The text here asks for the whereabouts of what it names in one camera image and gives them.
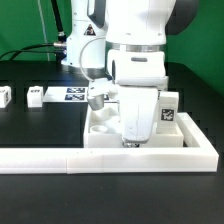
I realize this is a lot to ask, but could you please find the white marker sheet with tags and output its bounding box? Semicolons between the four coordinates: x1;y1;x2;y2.
42;86;121;103

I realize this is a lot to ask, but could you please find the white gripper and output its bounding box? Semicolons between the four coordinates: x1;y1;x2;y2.
118;86;158;148

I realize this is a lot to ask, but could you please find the white square table top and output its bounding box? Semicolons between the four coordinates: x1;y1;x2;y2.
83;103;184;148

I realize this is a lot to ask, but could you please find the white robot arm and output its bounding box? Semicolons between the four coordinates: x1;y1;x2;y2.
62;0;199;148

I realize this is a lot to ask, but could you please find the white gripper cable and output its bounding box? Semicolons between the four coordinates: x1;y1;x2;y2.
78;35;108;83

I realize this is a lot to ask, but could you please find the black cable bundle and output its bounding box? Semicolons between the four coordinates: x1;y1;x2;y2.
0;41;68;62

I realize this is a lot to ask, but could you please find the white L-shaped obstacle fence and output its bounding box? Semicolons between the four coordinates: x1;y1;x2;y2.
0;113;219;174

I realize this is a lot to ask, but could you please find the black upright cable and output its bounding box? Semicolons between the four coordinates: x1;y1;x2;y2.
50;0;67;44

